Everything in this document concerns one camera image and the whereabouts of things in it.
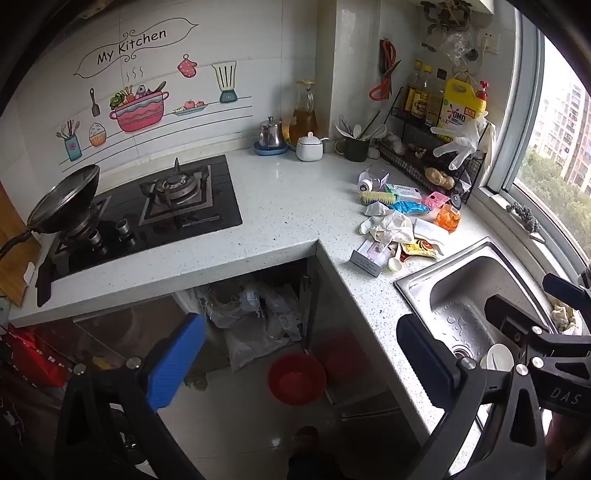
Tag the steel sink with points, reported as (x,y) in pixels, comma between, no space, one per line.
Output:
(461,286)

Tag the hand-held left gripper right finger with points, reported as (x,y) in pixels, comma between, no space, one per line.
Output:
(425,357)

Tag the wooden chopsticks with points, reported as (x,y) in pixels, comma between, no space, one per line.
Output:
(369,125)

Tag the black frying pan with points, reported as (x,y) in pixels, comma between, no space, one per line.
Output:
(64,198)

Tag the yellow sauce packet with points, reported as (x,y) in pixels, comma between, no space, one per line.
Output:
(420,249)

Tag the ginger root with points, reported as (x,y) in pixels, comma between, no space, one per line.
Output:
(438,177)

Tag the steel teapot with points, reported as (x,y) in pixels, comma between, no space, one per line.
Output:
(270,134)

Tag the window frame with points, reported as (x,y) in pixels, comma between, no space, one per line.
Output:
(503,161)

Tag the scrub brush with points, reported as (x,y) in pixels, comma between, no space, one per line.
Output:
(376,198)

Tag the white wall socket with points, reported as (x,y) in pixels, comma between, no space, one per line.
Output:
(490,41)

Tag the yellow detergent bottle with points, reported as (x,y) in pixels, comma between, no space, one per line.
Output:
(459,104)

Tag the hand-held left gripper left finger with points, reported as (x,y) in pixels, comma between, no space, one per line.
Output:
(175,360)

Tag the white soup spoon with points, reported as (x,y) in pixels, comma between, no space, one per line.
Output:
(348,130)

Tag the white sugar bowl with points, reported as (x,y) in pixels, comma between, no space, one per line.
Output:
(309,148)

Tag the orange plastic wrapper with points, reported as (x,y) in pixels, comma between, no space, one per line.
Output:
(448,218)

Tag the white plastic spoon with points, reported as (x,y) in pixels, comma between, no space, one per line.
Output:
(395,265)

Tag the dark sauce bottle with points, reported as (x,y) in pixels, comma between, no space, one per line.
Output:
(411,99)
(436,104)
(422,104)

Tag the red carton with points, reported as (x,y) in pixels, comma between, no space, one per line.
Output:
(32,355)

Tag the dark scrubber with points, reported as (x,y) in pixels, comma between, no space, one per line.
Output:
(524,217)

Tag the flat white woven sack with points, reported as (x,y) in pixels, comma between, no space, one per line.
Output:
(258,348)

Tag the wooden cutting board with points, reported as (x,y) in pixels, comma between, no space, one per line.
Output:
(16,258)

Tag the blue saucer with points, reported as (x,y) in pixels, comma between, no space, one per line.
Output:
(270,150)

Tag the white rubber glove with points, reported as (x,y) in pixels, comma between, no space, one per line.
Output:
(464,141)

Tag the kitchen wall decal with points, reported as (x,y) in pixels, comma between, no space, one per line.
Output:
(138,113)

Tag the beige dishcloth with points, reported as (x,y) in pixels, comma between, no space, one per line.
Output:
(563,316)

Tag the pink plastic bag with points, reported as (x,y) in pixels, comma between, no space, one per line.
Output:
(436,200)

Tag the small white cardboard box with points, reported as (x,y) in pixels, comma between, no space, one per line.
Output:
(367,261)

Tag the dark green mug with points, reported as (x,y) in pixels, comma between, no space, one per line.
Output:
(354,150)

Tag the clear hanging plastic bag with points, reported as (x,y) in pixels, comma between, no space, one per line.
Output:
(457,46)

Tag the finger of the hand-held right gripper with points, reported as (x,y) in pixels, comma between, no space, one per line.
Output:
(567,290)
(508,318)

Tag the crumpled white plastic glove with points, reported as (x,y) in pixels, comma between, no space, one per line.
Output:
(388,224)

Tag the black gas stove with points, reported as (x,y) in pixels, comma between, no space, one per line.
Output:
(203,219)

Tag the white plastic bag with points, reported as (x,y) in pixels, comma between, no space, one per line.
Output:
(272,309)

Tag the red cap spray bottle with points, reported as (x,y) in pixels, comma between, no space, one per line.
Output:
(482,92)

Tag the red plastic basin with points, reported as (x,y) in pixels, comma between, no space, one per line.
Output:
(295,381)

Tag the garlic bulb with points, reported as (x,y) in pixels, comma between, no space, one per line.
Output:
(392,141)

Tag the blue plastic packet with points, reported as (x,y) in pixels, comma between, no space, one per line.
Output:
(411,208)

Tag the glossy cabinet door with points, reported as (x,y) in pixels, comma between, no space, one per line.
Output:
(351,323)

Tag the green white medicine box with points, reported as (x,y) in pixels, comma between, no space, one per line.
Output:
(402,191)

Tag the glass oil bottle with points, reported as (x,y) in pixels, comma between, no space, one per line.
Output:
(304,120)

